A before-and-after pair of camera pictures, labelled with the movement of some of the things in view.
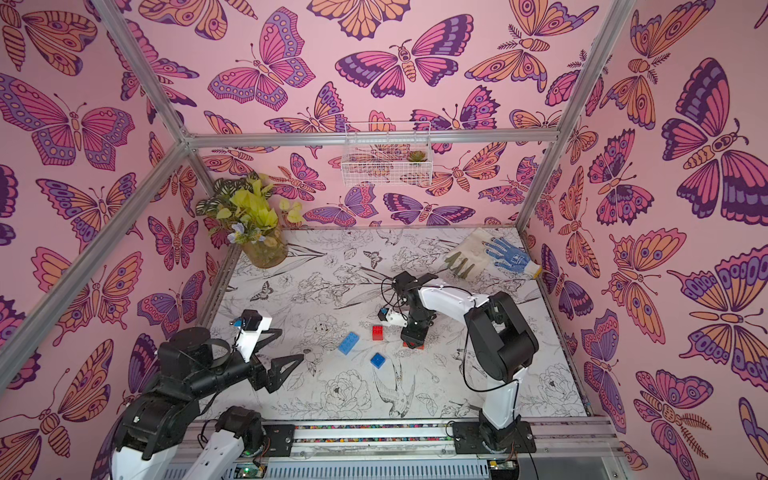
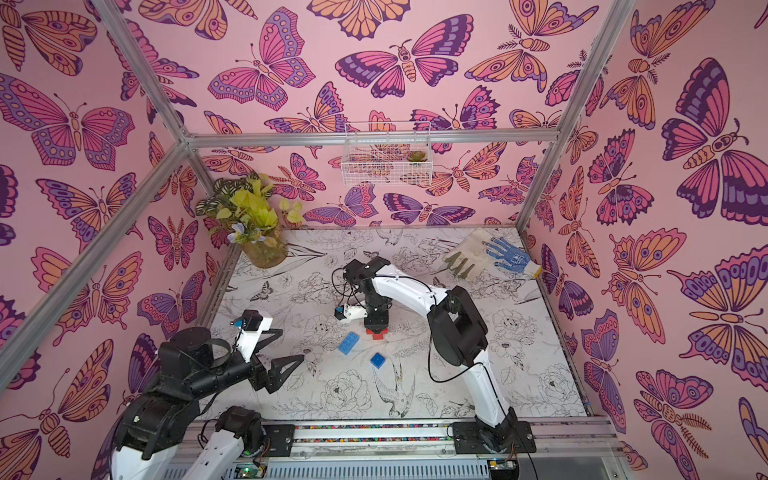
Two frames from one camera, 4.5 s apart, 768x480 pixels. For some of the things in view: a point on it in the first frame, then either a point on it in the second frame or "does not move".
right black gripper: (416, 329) -> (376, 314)
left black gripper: (272, 377) does not move
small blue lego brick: (377, 360) does not move
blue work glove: (516, 258) does not move
